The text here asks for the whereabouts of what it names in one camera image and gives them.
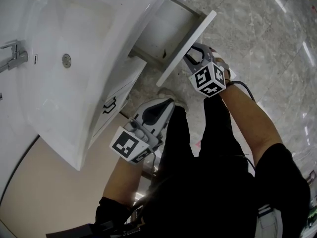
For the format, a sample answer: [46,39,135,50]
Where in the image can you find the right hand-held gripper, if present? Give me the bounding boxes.
[184,43,227,98]

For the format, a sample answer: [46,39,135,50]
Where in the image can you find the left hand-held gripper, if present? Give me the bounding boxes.
[109,98,175,165]

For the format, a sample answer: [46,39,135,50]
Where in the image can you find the white drawer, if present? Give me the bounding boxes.
[127,0,217,87]

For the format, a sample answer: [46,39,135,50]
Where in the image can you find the person's right forearm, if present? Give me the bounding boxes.
[219,82,284,165]

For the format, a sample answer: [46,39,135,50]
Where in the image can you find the person's left forearm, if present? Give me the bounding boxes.
[102,155,145,206]

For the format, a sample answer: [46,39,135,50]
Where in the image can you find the person's left white shoe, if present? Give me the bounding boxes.
[158,87,189,113]

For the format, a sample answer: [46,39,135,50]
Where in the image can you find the white vanity cabinet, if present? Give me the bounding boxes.
[88,55,148,147]

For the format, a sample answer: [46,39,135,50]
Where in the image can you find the person's black trousers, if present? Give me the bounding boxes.
[142,95,257,238]

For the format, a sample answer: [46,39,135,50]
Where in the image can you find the chrome sink drain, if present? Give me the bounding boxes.
[61,53,73,68]

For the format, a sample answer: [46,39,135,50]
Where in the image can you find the person's black shirt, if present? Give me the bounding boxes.
[95,142,312,238]

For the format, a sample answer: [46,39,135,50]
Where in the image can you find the white ceramic sink basin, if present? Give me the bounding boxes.
[17,0,186,172]

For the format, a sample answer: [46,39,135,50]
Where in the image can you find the chrome faucet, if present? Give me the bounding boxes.
[0,39,29,74]

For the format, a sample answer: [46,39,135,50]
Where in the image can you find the black cable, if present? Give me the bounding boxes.
[225,80,257,104]

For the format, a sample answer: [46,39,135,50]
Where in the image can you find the black cabinet handle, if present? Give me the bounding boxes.
[102,96,117,115]

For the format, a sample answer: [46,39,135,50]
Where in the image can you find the grey white strap pouch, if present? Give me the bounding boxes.
[257,204,283,238]

